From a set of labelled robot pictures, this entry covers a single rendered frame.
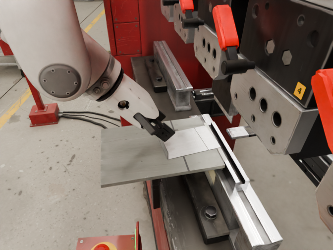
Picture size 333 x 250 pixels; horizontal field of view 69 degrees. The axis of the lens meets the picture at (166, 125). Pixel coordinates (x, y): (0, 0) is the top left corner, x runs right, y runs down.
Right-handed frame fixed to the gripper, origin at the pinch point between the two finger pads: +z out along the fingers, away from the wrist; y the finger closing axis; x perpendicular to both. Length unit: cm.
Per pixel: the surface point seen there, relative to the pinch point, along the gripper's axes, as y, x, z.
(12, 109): 203, 142, 20
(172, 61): 52, -11, 21
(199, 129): 2.5, -4.7, 11.8
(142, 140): 3.2, 6.9, 2.5
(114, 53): 86, 9, 13
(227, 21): -11.3, -19.6, -14.5
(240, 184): -15.1, -4.6, 13.3
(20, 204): 79, 124, 35
